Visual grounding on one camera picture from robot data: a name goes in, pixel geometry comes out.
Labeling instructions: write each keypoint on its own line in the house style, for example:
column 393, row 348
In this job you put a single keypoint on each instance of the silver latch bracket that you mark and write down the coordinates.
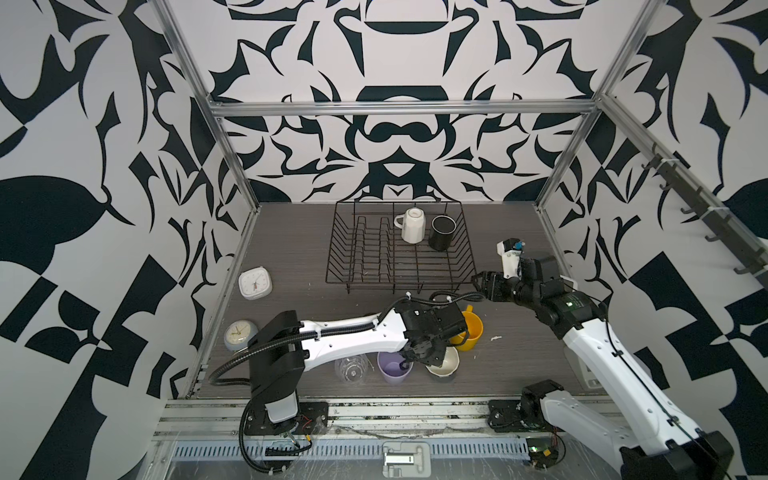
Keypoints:
column 406, row 460

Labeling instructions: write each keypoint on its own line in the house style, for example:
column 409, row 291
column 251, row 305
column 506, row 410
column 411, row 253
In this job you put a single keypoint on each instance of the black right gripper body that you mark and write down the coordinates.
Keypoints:
column 513, row 289

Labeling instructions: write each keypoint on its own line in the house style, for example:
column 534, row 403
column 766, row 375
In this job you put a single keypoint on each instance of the black wire dish rack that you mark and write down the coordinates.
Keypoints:
column 366, row 250

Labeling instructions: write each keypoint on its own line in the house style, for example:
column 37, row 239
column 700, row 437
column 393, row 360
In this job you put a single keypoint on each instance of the black mug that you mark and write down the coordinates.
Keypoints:
column 443, row 228

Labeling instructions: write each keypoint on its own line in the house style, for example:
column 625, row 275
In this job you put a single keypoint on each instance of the round grey alarm clock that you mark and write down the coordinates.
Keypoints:
column 238, row 335

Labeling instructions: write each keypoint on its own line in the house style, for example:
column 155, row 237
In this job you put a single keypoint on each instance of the yellow mug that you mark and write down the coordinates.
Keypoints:
column 467, row 340

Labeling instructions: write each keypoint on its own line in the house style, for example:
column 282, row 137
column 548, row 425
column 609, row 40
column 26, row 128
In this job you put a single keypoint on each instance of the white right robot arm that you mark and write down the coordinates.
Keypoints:
column 659, row 440

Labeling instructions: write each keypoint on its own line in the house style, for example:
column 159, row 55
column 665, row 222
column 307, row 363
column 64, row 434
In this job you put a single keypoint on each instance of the white square alarm clock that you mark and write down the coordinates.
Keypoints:
column 255, row 283

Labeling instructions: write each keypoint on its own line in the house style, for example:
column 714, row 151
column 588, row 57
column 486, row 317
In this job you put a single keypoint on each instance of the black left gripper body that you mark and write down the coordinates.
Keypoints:
column 435, row 354

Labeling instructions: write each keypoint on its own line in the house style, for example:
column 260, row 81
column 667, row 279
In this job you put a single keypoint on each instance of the cream mug dark green outside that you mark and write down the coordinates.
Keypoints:
column 447, row 370

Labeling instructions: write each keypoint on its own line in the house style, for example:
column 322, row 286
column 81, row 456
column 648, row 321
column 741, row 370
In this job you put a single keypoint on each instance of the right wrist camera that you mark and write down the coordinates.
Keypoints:
column 510, row 252

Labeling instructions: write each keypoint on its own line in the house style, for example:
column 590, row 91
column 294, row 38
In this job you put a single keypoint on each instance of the lilac plastic cup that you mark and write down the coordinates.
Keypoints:
column 393, row 367

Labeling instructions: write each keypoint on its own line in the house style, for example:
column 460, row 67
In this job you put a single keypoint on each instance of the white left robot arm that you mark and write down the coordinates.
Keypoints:
column 288, row 347

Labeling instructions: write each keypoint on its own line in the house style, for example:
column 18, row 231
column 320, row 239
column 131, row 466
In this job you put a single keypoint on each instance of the white faceted mug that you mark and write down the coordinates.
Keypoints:
column 412, row 225

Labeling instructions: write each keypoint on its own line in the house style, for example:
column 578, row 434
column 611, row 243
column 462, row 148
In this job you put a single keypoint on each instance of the white cable duct strip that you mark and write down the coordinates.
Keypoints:
column 515, row 449

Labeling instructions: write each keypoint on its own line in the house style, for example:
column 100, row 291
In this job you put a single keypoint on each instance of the clear glass cup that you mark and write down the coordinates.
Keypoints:
column 353, row 370

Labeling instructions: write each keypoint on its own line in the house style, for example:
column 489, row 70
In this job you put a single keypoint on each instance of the grey wall hook rail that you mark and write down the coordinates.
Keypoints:
column 701, row 204

